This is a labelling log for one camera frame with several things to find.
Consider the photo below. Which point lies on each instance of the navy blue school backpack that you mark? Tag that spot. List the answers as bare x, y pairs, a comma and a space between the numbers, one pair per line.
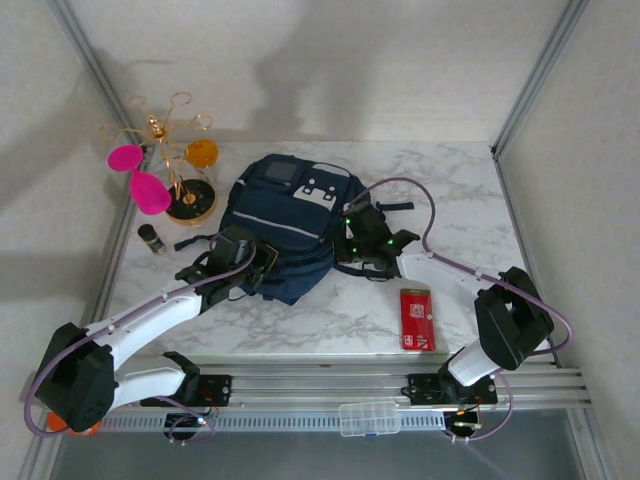
280, 210

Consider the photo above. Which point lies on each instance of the red booklet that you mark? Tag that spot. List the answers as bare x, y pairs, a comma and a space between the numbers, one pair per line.
417, 317

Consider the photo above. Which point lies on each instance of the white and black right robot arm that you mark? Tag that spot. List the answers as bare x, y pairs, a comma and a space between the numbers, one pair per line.
515, 320

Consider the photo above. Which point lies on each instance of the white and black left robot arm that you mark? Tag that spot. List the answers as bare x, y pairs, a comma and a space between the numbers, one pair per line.
150, 315

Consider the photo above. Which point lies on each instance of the small dark bottle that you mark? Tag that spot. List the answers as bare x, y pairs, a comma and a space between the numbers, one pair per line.
151, 239

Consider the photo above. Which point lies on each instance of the pink plastic wine glass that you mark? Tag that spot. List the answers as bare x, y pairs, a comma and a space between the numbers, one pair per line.
125, 156
150, 192

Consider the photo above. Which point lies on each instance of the orange plastic wine glass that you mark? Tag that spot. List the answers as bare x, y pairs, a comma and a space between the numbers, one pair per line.
202, 152

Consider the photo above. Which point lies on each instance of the clear plastic organizer box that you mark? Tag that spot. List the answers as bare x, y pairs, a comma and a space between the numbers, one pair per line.
370, 419

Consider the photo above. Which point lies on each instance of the orange plastic cup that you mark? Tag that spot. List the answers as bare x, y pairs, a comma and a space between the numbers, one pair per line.
54, 424

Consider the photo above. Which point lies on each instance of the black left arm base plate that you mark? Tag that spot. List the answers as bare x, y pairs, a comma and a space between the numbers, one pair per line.
220, 390

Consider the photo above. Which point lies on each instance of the aluminium side rail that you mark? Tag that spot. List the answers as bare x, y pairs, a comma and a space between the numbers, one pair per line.
115, 250
520, 225

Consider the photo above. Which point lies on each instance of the aluminium mounting rail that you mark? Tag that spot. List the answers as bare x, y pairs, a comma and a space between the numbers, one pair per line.
320, 387

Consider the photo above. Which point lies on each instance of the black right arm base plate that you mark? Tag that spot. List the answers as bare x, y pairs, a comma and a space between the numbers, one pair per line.
422, 390

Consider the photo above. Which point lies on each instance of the aluminium frame post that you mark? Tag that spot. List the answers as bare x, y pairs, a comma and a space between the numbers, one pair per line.
100, 75
538, 75

